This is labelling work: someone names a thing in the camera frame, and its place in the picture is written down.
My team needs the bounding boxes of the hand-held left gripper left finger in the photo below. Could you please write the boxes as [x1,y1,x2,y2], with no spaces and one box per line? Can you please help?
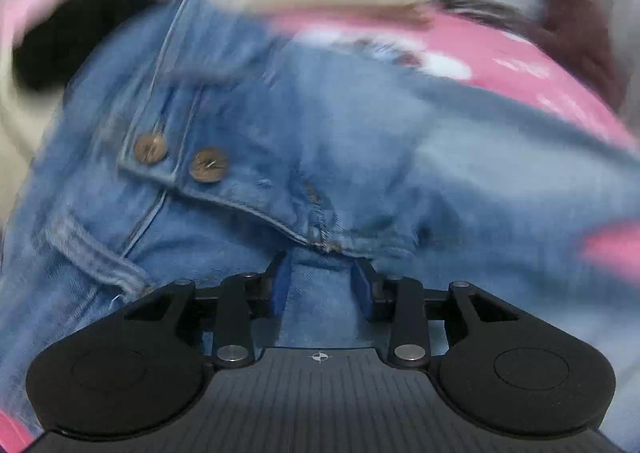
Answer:
[124,251,291,369]

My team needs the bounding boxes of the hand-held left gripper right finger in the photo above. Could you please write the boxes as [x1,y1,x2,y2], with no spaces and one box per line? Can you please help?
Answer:
[350,258,521,369]

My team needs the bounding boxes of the blue denim jeans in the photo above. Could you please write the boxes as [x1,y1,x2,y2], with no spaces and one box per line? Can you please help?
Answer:
[0,0,640,439]

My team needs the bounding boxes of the beige hooded sweatshirt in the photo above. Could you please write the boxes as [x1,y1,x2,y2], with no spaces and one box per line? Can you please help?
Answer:
[0,47,67,235]

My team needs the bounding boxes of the pink floral blanket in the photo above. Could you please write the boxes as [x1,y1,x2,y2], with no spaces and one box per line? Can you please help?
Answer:
[0,0,640,453]

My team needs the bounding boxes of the black garment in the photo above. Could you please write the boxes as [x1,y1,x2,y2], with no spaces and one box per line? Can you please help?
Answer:
[12,0,147,92]

